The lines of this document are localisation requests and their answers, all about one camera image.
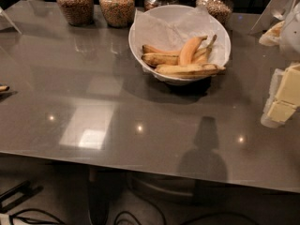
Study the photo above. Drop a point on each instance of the banana tip at left edge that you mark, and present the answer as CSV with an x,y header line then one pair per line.
x,y
4,88

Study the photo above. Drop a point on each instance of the front long banana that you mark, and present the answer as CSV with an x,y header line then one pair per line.
x,y
189,71

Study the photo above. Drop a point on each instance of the upright curved banana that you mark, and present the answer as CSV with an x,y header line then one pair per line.
x,y
188,50

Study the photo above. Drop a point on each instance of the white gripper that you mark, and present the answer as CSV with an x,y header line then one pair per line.
x,y
291,37

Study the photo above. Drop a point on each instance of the leftmost glass grain jar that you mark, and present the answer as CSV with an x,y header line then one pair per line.
x,y
77,12

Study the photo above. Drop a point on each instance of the clear stand at left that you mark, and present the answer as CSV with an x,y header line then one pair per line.
x,y
6,22

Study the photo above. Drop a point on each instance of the white bowl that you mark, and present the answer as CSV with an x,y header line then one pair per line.
x,y
170,27

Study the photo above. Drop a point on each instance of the black table leg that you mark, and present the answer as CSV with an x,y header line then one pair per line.
x,y
103,186

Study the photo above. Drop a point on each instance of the glass grain jar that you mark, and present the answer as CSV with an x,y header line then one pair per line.
x,y
118,13
77,12
221,10

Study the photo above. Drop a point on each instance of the clear panel at right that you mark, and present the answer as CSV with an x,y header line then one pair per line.
x,y
275,11

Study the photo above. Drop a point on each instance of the left middle banana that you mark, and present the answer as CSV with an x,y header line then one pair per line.
x,y
155,59

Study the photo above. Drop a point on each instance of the right rear banana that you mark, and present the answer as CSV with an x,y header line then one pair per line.
x,y
202,55

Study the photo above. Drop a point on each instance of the back left banana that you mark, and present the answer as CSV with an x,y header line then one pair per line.
x,y
151,49

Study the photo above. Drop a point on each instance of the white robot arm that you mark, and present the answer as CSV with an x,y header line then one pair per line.
x,y
289,44

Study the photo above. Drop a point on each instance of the black frame on floor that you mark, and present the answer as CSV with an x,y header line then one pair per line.
x,y
17,195

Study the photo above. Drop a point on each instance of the white paper liner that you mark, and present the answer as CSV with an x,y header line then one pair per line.
x,y
179,45

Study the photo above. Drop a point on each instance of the round table base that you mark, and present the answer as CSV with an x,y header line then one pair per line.
x,y
173,189

